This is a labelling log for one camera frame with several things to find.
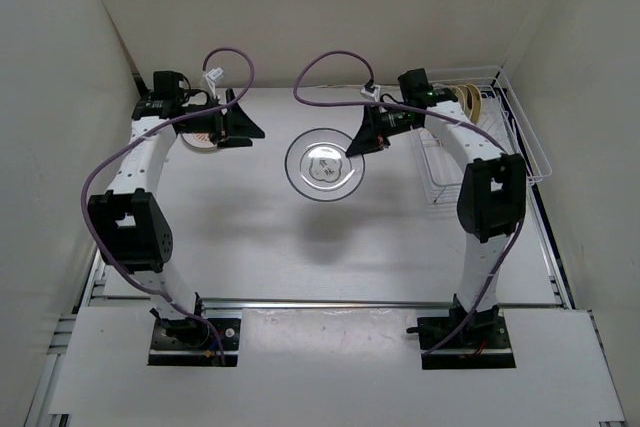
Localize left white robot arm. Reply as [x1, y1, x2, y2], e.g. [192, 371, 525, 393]
[87, 68, 265, 347]

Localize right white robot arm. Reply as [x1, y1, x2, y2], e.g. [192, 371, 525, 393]
[346, 68, 527, 347]

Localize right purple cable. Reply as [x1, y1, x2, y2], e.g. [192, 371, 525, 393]
[292, 50, 526, 362]

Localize orange sunburst plate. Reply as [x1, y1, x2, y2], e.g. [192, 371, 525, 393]
[180, 133, 217, 154]

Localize white green-rimmed plate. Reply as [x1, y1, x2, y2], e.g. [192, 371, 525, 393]
[284, 128, 366, 202]

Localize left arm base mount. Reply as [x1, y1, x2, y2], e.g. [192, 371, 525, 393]
[147, 309, 242, 368]

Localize cream plate with dark mark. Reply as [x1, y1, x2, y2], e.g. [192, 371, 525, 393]
[448, 84, 476, 120]

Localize cream plate with red seal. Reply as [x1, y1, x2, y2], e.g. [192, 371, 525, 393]
[466, 84, 483, 124]

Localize purple cable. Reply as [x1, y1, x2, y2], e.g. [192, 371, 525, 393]
[80, 47, 257, 367]
[292, 50, 526, 362]

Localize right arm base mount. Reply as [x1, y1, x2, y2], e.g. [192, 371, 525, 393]
[406, 316, 516, 370]

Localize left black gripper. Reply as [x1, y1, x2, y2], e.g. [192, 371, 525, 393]
[178, 89, 263, 149]

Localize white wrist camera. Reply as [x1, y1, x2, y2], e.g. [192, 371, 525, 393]
[202, 67, 225, 98]
[360, 84, 381, 102]

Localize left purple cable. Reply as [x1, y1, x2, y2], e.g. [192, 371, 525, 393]
[80, 47, 257, 367]

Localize white wire dish rack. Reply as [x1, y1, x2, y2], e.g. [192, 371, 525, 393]
[410, 66, 552, 207]

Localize aluminium frame rail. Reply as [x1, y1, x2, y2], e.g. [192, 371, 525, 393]
[79, 296, 566, 312]

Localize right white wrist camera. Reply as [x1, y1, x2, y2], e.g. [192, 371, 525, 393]
[360, 84, 381, 102]

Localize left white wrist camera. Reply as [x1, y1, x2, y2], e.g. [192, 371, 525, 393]
[202, 67, 225, 98]

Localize white front board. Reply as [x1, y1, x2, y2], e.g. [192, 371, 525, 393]
[51, 307, 624, 426]

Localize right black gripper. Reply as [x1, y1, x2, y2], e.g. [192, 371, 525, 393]
[346, 103, 421, 157]

